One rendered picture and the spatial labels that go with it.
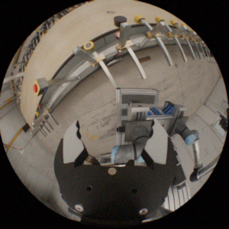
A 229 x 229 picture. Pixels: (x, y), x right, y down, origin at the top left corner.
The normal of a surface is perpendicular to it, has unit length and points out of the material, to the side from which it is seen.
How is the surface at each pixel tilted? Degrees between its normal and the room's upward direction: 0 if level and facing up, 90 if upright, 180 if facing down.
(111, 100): 0
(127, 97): 0
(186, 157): 90
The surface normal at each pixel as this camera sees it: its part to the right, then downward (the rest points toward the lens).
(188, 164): -0.54, -0.75
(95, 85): -0.03, 0.48
